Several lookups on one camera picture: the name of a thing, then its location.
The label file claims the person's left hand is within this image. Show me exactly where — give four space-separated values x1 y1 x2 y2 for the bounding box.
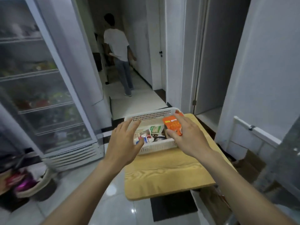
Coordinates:
103 118 145 171

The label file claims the person's right hand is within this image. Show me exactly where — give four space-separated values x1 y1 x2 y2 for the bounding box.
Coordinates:
165 114 215 160

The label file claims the orange snack packet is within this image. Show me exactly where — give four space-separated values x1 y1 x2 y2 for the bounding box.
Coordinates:
162 115 184 137

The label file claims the person's right forearm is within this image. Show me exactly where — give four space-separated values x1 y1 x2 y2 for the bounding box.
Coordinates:
194 150 296 225

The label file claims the person's left forearm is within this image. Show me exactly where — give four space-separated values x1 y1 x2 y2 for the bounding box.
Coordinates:
43 160 125 225

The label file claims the red and white packet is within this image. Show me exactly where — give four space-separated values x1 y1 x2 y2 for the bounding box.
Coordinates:
134 129 151 145

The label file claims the green and white packet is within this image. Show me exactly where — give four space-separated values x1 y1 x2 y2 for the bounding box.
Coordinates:
150 125 164 137

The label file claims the white plastic basket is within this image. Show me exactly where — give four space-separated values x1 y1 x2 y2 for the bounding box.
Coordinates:
124 107 186 155

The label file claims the black stand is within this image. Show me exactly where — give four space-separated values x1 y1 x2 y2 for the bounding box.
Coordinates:
102 43 111 85

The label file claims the brown cardboard box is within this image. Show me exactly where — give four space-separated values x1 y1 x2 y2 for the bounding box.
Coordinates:
234 149 267 183

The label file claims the beige bag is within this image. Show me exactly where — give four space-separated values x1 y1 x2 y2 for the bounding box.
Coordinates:
14 168 58 202

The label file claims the glass door display fridge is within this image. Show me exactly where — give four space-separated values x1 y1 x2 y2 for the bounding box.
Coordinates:
0 0 105 172

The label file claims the pink plastic bag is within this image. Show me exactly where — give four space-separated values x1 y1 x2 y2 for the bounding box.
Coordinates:
14 177 36 193

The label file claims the white door with black handle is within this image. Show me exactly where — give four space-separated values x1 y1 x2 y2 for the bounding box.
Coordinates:
146 0 167 91

